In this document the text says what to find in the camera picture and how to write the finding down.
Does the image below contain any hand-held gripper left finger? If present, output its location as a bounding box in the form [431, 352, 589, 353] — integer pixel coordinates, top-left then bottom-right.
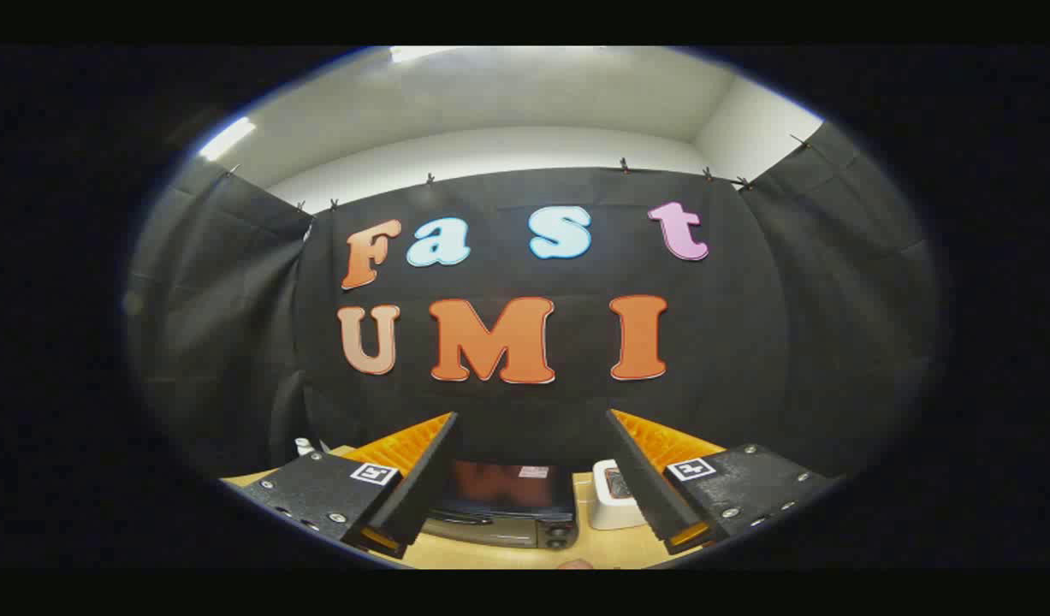
[225, 412, 461, 561]

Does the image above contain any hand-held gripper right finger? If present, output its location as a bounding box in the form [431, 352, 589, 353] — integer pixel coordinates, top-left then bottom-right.
[606, 409, 842, 557]

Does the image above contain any black toaster oven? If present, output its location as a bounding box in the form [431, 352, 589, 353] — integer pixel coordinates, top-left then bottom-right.
[422, 459, 579, 551]

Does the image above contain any white pop-up toaster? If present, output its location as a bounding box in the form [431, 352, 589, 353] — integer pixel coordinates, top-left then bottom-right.
[591, 459, 650, 530]

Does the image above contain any black backdrop cloth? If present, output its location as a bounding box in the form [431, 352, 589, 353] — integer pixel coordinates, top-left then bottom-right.
[124, 120, 940, 480]

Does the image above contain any ceiling light strip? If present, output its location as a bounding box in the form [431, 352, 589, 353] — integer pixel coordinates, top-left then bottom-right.
[198, 117, 258, 162]

